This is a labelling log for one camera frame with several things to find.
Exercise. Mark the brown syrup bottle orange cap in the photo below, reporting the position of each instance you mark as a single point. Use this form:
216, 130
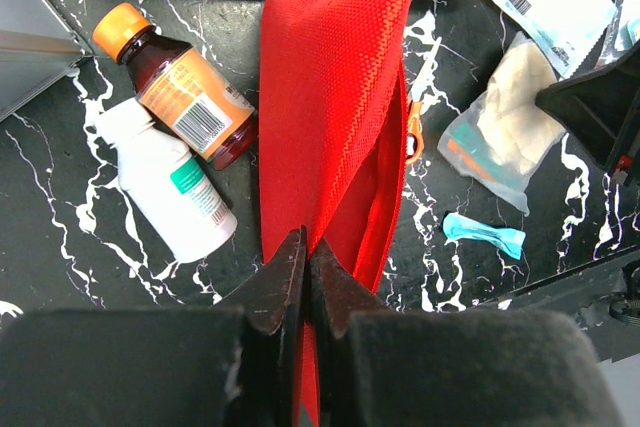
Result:
179, 86

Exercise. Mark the white blue mask packet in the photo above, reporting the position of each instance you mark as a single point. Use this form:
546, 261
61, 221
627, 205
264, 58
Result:
566, 31

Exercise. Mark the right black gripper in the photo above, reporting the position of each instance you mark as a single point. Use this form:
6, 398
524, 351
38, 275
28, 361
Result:
601, 110

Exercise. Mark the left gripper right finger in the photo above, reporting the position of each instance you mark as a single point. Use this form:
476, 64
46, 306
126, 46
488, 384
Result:
341, 304

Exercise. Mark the orange handled scissors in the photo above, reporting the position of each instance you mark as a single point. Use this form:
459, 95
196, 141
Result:
415, 140

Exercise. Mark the red first aid pouch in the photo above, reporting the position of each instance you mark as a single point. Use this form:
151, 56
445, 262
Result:
333, 125

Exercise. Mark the white medicine bottle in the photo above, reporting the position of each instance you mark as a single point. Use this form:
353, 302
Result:
166, 182

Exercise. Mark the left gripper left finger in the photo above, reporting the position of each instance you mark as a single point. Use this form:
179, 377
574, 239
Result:
270, 300

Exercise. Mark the bag of cotton pads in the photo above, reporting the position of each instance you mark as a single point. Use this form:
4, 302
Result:
502, 138

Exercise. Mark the grey metal case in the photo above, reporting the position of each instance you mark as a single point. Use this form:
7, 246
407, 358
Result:
38, 48

